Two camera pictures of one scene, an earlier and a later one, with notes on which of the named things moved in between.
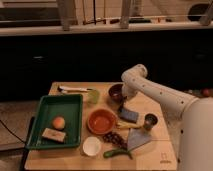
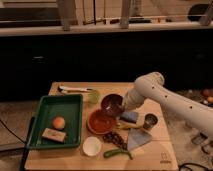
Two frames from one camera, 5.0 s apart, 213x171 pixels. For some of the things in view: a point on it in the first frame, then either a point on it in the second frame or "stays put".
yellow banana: (128, 125) stays put
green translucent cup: (93, 97) stays put
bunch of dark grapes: (115, 138) stays put
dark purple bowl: (115, 92) to (113, 105)
